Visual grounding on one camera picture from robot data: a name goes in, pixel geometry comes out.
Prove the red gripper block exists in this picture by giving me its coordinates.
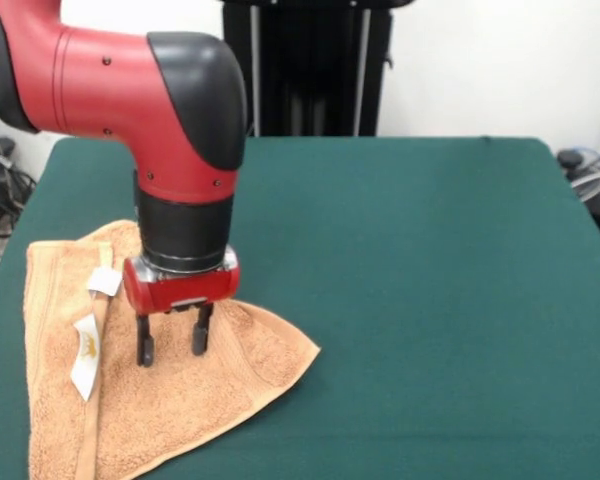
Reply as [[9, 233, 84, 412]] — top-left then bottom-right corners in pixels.
[[122, 244, 243, 368]]

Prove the tan terry towel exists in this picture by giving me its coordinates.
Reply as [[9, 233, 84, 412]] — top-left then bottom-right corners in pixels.
[[24, 219, 323, 480]]

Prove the dark green tablecloth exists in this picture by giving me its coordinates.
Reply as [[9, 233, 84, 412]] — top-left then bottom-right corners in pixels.
[[0, 135, 600, 480]]

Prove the grey chair base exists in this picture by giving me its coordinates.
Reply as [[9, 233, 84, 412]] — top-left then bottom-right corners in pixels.
[[556, 146, 600, 241]]

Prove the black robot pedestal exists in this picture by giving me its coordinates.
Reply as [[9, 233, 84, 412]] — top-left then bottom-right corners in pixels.
[[222, 0, 396, 138]]

